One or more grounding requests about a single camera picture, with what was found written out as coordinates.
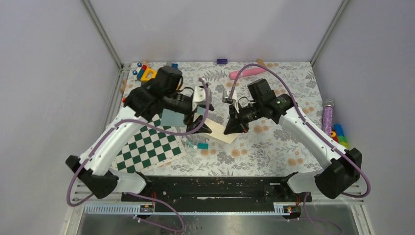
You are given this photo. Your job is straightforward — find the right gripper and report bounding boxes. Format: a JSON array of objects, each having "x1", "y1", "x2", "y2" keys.
[{"x1": 224, "y1": 101, "x2": 264, "y2": 136}]

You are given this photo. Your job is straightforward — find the green white glue stick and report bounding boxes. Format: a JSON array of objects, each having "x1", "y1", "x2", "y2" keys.
[{"x1": 185, "y1": 139, "x2": 198, "y2": 149}]

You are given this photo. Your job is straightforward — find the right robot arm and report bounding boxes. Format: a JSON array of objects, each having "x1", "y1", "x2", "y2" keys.
[{"x1": 222, "y1": 79, "x2": 362, "y2": 202}]

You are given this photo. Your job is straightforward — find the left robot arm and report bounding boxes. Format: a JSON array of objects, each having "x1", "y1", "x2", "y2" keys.
[{"x1": 66, "y1": 66, "x2": 211, "y2": 202}]

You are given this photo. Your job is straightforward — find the small teal block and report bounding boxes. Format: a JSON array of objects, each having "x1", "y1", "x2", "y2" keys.
[{"x1": 197, "y1": 143, "x2": 209, "y2": 150}]

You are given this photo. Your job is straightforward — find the floral table mat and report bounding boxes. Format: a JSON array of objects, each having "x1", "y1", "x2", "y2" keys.
[{"x1": 142, "y1": 62, "x2": 323, "y2": 176}]

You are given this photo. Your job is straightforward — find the pink cylinder marker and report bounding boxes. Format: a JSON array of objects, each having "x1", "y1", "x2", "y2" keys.
[{"x1": 229, "y1": 67, "x2": 266, "y2": 80}]

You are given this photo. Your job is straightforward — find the purple small brick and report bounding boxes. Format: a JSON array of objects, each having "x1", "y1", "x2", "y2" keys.
[{"x1": 216, "y1": 59, "x2": 228, "y2": 65}]

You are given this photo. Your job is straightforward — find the green white checkerboard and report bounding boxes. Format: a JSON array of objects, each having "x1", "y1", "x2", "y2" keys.
[{"x1": 112, "y1": 126, "x2": 185, "y2": 173}]

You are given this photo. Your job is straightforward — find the yellow triangle toy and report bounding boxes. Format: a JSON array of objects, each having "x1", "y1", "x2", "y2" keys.
[{"x1": 140, "y1": 67, "x2": 157, "y2": 82}]

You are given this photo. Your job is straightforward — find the purple glitter tube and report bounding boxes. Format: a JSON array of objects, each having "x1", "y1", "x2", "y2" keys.
[{"x1": 322, "y1": 99, "x2": 334, "y2": 136}]

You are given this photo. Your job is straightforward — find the colourful stacked brick toy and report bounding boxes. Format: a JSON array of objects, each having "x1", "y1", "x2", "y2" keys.
[{"x1": 330, "y1": 123, "x2": 349, "y2": 149}]

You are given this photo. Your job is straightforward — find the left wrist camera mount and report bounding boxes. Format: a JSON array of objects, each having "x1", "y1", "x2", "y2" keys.
[{"x1": 192, "y1": 86, "x2": 214, "y2": 111}]

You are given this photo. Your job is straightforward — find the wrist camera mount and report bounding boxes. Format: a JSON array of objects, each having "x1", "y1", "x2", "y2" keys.
[
  {"x1": 192, "y1": 86, "x2": 214, "y2": 111},
  {"x1": 222, "y1": 90, "x2": 239, "y2": 113}
]

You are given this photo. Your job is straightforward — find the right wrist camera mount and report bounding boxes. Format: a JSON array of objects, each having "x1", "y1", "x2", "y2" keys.
[{"x1": 222, "y1": 90, "x2": 239, "y2": 113}]

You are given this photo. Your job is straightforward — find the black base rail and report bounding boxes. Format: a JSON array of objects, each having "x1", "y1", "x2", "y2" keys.
[{"x1": 140, "y1": 176, "x2": 312, "y2": 213}]

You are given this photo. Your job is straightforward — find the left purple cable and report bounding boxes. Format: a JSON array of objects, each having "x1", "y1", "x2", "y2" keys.
[{"x1": 66, "y1": 77, "x2": 210, "y2": 234}]

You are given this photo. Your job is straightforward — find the purple cable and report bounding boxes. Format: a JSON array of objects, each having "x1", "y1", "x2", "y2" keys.
[
  {"x1": 66, "y1": 77, "x2": 210, "y2": 234},
  {"x1": 229, "y1": 63, "x2": 372, "y2": 235}
]

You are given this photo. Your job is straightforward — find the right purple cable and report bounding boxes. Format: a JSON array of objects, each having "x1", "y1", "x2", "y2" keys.
[{"x1": 229, "y1": 63, "x2": 372, "y2": 235}]

